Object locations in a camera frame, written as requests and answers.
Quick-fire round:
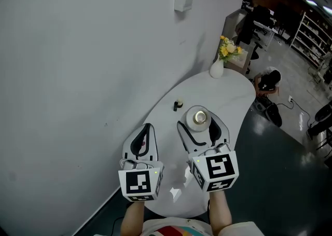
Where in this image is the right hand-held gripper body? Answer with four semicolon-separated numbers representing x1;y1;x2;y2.
187;143;239;193

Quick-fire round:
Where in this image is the white kidney-shaped table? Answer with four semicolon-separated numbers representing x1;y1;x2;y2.
144;68;257;218

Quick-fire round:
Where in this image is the grey cabinet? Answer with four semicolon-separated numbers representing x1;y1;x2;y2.
213;8;252;75

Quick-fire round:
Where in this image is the white shelving rack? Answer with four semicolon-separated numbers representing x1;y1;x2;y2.
289;11;332;68

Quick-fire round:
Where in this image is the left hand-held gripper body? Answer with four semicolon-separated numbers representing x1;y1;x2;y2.
118;159;164;202

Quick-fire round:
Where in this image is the black office chair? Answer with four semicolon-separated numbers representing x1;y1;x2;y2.
250;41;263;61

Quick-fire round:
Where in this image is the clear glass cup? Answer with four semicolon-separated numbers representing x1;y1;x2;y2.
184;105;211;132

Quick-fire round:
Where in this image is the yellow flower bouquet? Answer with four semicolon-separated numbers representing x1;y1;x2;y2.
218;35;243;63

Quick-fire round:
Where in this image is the person's left forearm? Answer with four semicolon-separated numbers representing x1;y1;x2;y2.
120;202;145;236

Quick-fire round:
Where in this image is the grey wall electrical box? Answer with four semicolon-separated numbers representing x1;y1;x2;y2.
174;0;194;12

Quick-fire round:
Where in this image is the person's right forearm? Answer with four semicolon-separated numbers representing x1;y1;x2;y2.
208;190;232;235

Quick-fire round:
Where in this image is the black power cable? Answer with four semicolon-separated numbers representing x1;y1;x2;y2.
112;216;126;236

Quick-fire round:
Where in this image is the white shirt colourful print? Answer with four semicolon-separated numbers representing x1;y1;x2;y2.
93;216;265;236

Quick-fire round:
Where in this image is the black bag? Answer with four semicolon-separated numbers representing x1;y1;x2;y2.
255;99;283;128

